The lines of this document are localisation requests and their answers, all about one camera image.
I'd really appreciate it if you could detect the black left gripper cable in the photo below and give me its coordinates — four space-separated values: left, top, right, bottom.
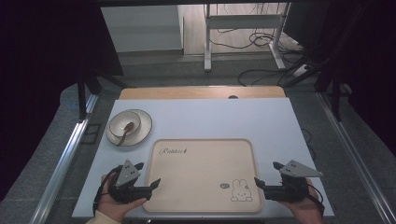
92 166 124 217

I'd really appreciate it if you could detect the white plate with dark rim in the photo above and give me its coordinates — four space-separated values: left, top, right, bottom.
106 108 153 147

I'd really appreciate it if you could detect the white metal desk frame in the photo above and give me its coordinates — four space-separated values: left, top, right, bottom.
204 3 292 73

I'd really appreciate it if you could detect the person's left hand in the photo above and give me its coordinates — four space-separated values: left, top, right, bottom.
96 174 148 222

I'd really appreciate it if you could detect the white panel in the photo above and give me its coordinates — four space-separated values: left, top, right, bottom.
100 4 185 53

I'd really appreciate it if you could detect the person's right hand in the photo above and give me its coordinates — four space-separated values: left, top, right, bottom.
279 178 325 224

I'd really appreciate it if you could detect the black metal stand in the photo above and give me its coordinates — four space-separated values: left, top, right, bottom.
284 55 343 122
77 73 129 121

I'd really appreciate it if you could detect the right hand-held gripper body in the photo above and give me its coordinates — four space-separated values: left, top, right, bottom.
263 160 324 203

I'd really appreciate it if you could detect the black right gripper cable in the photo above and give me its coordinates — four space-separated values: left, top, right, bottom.
306 183 325 217

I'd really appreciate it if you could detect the aluminium rail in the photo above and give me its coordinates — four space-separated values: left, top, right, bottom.
29 92 100 224
316 91 396 224

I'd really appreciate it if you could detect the beige tray with rabbit print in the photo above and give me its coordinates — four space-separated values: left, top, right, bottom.
143 138 263 215

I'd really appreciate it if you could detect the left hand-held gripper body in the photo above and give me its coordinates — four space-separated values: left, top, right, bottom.
107 159 153 205

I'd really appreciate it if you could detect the wooden desk top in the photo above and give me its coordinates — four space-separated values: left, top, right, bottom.
119 86 287 101

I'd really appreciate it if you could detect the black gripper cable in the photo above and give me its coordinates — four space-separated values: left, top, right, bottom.
306 183 325 217
92 166 124 217

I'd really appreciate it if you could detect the dark floor grate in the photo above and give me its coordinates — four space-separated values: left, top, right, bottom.
80 123 103 145

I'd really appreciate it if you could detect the dark curtain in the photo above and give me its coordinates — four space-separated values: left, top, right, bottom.
0 0 124 200
283 0 396 157

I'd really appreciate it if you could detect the thin black table cable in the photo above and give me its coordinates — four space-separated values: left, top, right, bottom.
300 128 318 161

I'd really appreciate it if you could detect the white power strip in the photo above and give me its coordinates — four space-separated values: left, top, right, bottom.
290 63 312 78

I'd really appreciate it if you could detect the brown spoon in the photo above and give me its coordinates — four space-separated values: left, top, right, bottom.
116 121 135 147

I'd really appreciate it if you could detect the black floor cable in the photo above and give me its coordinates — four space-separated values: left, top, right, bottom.
237 55 307 88
208 29 304 54

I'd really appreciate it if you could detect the white bowl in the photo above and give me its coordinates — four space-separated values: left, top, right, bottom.
108 110 142 139

